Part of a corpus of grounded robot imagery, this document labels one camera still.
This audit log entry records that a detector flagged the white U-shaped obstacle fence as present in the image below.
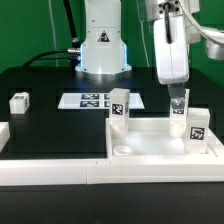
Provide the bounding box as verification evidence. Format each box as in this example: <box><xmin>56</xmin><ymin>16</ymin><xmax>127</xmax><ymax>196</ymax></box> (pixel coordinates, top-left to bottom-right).
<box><xmin>0</xmin><ymin>119</ymin><xmax>224</xmax><ymax>186</ymax></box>

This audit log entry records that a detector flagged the black cable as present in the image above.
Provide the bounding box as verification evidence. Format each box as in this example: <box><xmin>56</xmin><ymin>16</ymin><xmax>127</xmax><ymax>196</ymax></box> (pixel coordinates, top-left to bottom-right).
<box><xmin>23</xmin><ymin>0</ymin><xmax>82</xmax><ymax>68</ymax></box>

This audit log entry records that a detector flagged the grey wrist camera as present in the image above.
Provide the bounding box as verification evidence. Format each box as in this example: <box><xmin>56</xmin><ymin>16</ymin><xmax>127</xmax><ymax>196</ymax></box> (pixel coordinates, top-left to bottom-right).
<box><xmin>205</xmin><ymin>28</ymin><xmax>224</xmax><ymax>61</ymax></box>

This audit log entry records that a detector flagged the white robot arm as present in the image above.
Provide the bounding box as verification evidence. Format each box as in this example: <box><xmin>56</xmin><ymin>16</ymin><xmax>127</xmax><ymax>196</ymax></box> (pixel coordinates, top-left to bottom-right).
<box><xmin>76</xmin><ymin>0</ymin><xmax>200</xmax><ymax>109</ymax></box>

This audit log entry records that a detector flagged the white square table top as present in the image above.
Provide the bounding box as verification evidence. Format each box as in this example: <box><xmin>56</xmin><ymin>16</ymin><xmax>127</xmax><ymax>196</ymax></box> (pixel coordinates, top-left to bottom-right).
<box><xmin>106</xmin><ymin>118</ymin><xmax>224</xmax><ymax>163</ymax></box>

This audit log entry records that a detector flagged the white thin cable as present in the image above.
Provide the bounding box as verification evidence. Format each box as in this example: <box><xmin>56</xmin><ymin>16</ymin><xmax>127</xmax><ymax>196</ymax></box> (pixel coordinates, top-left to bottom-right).
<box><xmin>47</xmin><ymin>0</ymin><xmax>60</xmax><ymax>68</ymax></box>

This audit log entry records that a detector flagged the white marker sheet with tags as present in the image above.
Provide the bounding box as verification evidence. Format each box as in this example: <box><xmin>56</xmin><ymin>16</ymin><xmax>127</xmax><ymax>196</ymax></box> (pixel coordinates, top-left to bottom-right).
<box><xmin>58</xmin><ymin>93</ymin><xmax>144</xmax><ymax>110</ymax></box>

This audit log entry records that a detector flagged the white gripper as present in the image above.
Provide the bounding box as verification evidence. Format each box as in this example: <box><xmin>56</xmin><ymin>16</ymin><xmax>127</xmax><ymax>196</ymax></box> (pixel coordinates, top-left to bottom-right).
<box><xmin>154</xmin><ymin>16</ymin><xmax>189</xmax><ymax>108</ymax></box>

